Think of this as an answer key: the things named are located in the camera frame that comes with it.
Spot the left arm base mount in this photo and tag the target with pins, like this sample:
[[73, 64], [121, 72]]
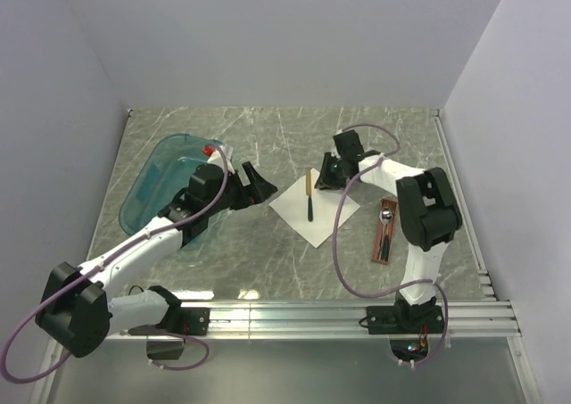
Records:
[[177, 319]]

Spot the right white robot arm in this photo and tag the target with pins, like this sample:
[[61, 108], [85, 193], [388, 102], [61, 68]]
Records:
[[428, 209]]

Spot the teal transparent plastic bin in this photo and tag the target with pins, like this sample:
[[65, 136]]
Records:
[[167, 170]]

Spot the white paper napkin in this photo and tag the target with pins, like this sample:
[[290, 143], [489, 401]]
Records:
[[291, 206]]

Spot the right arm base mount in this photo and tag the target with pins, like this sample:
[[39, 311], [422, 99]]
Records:
[[402, 318]]

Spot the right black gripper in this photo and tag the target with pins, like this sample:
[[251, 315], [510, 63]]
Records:
[[333, 177]]

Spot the brown utensil tray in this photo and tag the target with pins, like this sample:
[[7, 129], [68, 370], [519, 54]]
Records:
[[391, 203]]

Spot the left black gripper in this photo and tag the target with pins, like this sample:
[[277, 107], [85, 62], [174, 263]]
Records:
[[244, 188]]

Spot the silver spoon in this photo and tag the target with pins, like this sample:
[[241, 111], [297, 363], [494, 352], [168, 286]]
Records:
[[386, 217]]

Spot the aluminium front rail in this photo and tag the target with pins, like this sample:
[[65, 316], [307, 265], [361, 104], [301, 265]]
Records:
[[339, 320]]

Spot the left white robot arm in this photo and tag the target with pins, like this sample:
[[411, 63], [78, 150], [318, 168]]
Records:
[[83, 305]]

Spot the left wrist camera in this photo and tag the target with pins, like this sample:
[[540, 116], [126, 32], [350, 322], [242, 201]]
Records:
[[218, 154]]

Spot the gold knife green handle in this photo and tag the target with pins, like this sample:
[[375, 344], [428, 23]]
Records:
[[308, 190]]

